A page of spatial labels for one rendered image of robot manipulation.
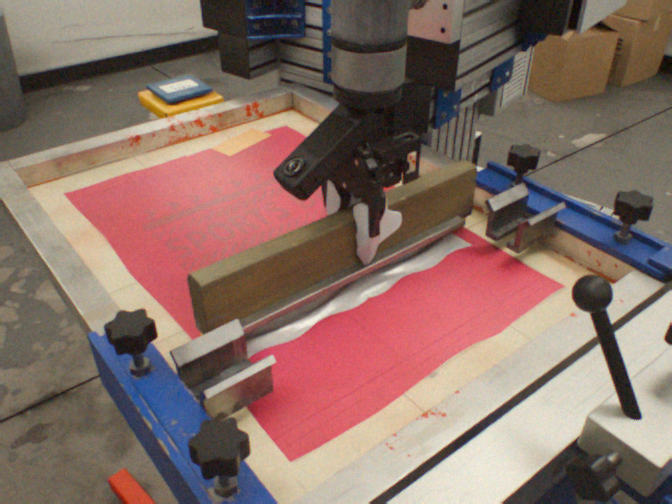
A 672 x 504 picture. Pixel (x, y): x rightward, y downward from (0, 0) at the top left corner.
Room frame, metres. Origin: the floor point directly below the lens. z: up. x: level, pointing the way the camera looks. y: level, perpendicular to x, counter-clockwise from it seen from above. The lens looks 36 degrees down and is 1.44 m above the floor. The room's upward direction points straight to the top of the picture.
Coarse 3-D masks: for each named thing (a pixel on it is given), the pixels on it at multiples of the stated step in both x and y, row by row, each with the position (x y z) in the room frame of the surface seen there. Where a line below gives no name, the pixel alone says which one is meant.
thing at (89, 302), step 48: (288, 96) 1.15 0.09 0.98; (96, 144) 0.93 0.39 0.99; (144, 144) 0.97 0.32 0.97; (0, 192) 0.77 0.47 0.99; (480, 192) 0.78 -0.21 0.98; (48, 240) 0.65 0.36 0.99; (576, 240) 0.66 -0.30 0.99; (96, 288) 0.56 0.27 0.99; (624, 288) 0.56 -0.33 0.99; (576, 336) 0.48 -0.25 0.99; (480, 384) 0.41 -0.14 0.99; (528, 384) 0.41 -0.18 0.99; (432, 432) 0.35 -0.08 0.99; (480, 432) 0.37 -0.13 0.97; (336, 480) 0.31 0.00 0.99; (384, 480) 0.31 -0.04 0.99
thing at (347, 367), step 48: (96, 192) 0.83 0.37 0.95; (144, 192) 0.83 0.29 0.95; (192, 192) 0.83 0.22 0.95; (144, 240) 0.70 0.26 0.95; (144, 288) 0.60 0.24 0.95; (192, 336) 0.51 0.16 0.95; (336, 336) 0.51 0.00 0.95; (384, 336) 0.51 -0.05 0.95; (288, 384) 0.44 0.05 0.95; (336, 384) 0.44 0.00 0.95; (384, 384) 0.44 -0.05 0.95; (288, 432) 0.38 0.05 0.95; (336, 432) 0.38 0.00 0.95
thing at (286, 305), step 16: (448, 224) 0.69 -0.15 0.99; (416, 240) 0.65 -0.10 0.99; (432, 240) 0.66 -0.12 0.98; (384, 256) 0.62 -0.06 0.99; (400, 256) 0.63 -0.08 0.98; (352, 272) 0.59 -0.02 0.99; (320, 288) 0.56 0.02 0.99; (336, 288) 0.57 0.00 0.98; (288, 304) 0.53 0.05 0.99; (304, 304) 0.54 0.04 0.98; (240, 320) 0.50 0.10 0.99; (256, 320) 0.50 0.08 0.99; (272, 320) 0.51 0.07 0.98
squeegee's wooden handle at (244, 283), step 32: (416, 192) 0.66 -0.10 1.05; (448, 192) 0.70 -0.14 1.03; (320, 224) 0.59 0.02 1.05; (352, 224) 0.60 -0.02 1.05; (416, 224) 0.66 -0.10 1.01; (256, 256) 0.53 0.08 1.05; (288, 256) 0.54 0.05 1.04; (320, 256) 0.57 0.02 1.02; (352, 256) 0.60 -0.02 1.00; (192, 288) 0.49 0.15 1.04; (224, 288) 0.50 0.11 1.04; (256, 288) 0.52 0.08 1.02; (288, 288) 0.54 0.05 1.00; (224, 320) 0.49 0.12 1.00
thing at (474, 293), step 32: (288, 128) 1.07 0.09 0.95; (192, 160) 0.94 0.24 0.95; (224, 160) 0.94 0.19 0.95; (256, 160) 0.94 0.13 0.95; (448, 256) 0.67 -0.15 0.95; (480, 256) 0.67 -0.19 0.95; (512, 256) 0.67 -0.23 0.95; (416, 288) 0.60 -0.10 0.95; (448, 288) 0.60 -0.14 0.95; (480, 288) 0.60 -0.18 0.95; (512, 288) 0.60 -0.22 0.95; (544, 288) 0.60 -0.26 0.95; (416, 320) 0.54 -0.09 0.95; (448, 320) 0.54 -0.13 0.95; (480, 320) 0.54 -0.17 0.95; (512, 320) 0.54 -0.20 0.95; (448, 352) 0.49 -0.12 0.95
